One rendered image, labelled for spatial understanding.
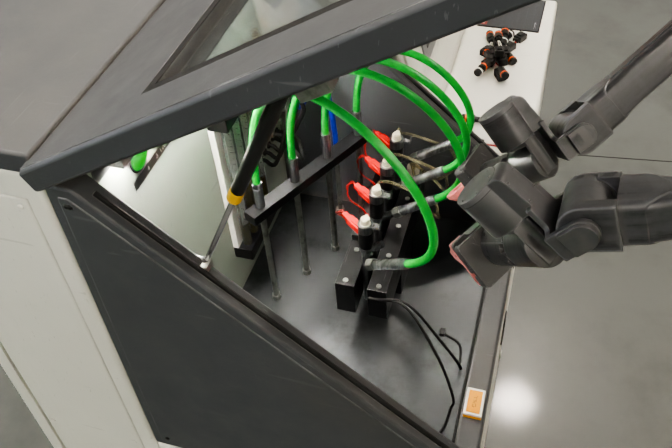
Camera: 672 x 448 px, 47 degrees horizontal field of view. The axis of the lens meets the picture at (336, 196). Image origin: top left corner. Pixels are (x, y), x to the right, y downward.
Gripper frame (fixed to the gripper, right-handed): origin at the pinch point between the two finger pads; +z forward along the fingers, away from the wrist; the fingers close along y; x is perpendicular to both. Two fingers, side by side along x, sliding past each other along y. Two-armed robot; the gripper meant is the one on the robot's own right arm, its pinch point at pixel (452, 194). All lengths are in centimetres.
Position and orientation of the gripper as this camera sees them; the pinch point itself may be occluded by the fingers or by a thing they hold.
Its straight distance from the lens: 127.3
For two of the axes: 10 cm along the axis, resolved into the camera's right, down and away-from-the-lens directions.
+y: -6.4, -7.5, -2.0
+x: -5.3, 6.1, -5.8
